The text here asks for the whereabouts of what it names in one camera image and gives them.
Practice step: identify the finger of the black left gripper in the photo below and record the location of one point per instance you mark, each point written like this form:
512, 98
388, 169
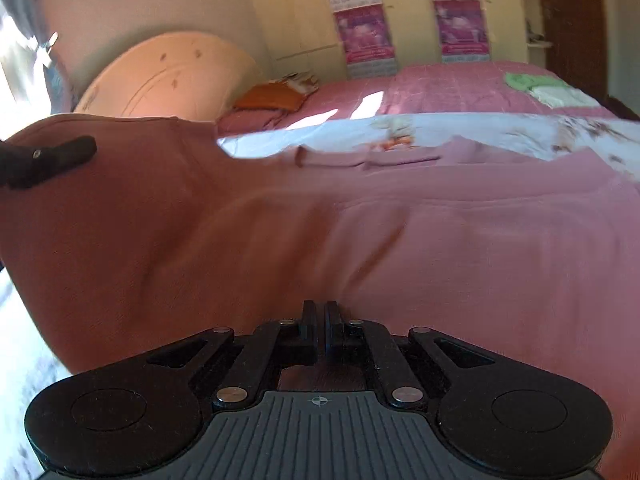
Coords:
24, 167

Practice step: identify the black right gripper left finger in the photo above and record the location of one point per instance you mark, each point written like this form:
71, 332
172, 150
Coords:
257, 361

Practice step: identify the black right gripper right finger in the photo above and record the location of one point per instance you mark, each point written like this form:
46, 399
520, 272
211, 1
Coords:
370, 347

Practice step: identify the pink knit sweater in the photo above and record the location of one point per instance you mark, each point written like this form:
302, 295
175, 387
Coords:
486, 416

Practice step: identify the cream wooden headboard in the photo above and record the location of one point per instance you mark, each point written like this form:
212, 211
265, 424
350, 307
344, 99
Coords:
191, 75

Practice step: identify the white floral quilt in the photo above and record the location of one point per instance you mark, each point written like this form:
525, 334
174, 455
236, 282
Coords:
500, 135

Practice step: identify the orange striped pillow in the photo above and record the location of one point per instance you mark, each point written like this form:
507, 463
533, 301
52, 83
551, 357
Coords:
271, 96

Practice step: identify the pink checked bed sheet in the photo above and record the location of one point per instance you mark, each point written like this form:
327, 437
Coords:
435, 88

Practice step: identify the green folded cloth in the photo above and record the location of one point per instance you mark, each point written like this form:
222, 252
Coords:
528, 82

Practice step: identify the lower left purple poster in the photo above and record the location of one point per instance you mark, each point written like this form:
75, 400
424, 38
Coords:
364, 34

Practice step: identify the white folded cloth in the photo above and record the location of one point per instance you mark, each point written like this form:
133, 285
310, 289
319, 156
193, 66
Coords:
562, 97

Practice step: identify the cream glossy wardrobe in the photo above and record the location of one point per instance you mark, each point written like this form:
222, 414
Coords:
302, 35

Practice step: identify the lower right purple poster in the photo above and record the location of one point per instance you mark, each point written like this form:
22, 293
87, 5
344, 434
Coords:
462, 30

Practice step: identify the dark brown wooden door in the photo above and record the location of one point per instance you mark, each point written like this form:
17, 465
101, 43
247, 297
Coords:
579, 52

